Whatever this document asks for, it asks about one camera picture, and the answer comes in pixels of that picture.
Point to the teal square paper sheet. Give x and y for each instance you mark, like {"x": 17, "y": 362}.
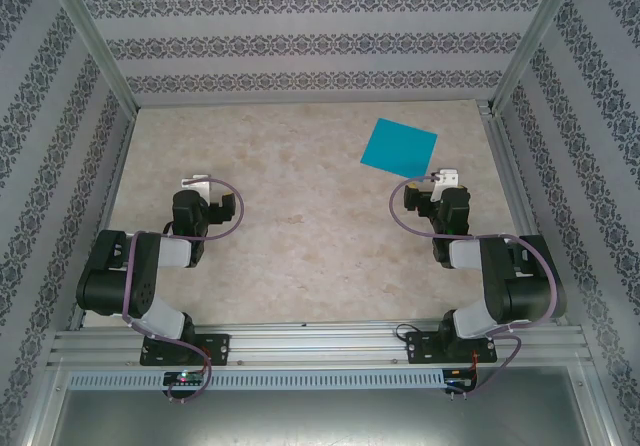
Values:
{"x": 400, "y": 148}

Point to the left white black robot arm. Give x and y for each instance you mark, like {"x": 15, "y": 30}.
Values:
{"x": 100, "y": 286}

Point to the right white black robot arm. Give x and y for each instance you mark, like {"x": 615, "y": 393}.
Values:
{"x": 525, "y": 286}

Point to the grey sheet metal panel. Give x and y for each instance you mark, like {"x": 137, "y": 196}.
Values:
{"x": 320, "y": 416}

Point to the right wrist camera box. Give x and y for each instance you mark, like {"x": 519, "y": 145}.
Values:
{"x": 446, "y": 177}

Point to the aluminium side rail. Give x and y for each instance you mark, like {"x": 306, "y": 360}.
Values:
{"x": 108, "y": 191}
{"x": 516, "y": 191}

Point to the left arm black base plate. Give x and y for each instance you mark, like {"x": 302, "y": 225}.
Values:
{"x": 217, "y": 348}

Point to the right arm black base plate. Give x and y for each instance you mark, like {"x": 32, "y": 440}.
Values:
{"x": 422, "y": 348}

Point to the long aluminium mounting rail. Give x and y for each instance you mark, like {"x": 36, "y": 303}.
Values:
{"x": 320, "y": 343}

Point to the aluminium frame post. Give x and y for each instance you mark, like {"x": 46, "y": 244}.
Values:
{"x": 535, "y": 41}
{"x": 100, "y": 51}

